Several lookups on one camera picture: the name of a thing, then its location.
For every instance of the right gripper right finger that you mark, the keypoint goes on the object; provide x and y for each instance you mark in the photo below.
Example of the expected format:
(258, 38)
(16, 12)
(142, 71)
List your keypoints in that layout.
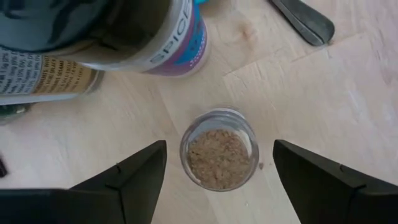
(317, 193)

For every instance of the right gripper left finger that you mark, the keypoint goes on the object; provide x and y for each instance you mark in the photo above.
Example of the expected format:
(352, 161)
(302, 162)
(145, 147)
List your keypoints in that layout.
(136, 193)

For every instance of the small glass spice jar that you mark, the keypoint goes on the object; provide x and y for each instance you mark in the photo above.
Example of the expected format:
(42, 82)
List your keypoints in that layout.
(219, 158)

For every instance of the spice jar purple label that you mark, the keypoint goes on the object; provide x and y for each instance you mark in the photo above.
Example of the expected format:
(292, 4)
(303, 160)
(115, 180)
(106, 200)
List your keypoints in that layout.
(183, 53)

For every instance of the spice jar tan top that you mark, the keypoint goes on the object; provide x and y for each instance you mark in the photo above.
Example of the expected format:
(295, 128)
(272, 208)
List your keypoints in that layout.
(46, 74)

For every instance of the black spoon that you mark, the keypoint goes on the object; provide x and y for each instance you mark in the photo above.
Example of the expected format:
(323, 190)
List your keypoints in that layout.
(308, 25)

